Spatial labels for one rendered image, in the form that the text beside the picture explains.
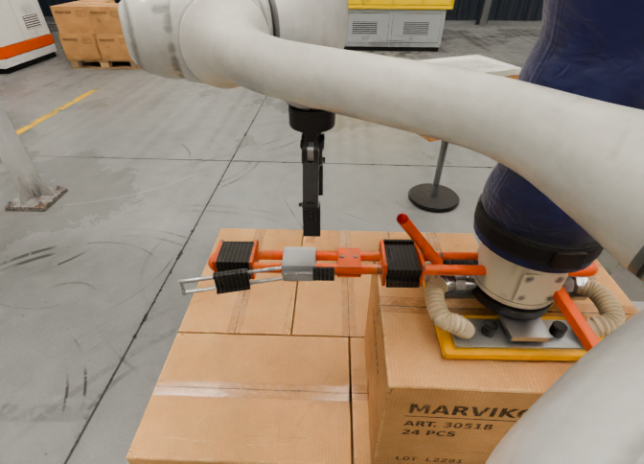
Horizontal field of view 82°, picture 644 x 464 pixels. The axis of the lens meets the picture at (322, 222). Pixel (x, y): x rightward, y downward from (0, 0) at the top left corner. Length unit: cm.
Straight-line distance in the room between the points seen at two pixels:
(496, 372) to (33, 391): 197
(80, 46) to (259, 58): 738
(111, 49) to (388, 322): 699
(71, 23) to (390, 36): 546
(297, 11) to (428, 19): 765
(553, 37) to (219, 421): 115
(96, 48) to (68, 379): 609
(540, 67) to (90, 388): 205
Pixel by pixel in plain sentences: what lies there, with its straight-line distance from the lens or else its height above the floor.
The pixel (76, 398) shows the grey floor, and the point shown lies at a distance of 214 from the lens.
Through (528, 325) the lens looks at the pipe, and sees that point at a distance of 89.
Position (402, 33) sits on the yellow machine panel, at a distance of 810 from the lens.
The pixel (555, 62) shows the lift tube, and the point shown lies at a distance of 64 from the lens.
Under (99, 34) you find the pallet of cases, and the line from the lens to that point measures 751.
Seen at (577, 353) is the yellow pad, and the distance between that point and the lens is 93.
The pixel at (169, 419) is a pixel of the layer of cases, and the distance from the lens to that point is 127.
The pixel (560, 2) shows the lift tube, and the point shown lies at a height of 156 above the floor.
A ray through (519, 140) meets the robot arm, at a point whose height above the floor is 151.
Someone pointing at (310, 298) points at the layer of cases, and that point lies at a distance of 144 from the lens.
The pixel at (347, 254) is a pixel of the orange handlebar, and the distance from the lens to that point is 79.
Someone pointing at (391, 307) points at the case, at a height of 94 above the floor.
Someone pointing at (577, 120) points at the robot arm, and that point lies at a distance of 30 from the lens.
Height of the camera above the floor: 162
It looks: 36 degrees down
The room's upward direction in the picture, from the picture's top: straight up
